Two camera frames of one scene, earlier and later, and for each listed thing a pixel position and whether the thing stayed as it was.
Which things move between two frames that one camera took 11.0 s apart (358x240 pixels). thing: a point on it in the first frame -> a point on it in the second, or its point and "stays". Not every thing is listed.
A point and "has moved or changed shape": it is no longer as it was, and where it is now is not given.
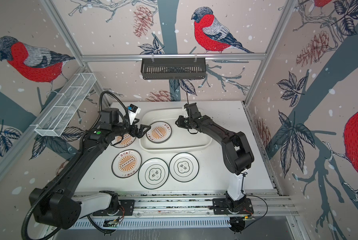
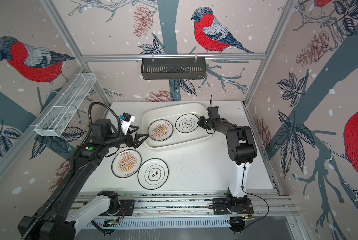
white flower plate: [184, 167] has moved or changed shape
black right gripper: [181, 122] -> [202, 122]
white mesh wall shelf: [65, 104] stays
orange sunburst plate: [126, 163] stays
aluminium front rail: [265, 205] stays
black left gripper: [135, 133] -> [136, 143]
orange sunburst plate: [159, 132] stays
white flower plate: [153, 173] stays
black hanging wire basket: [173, 68] stays
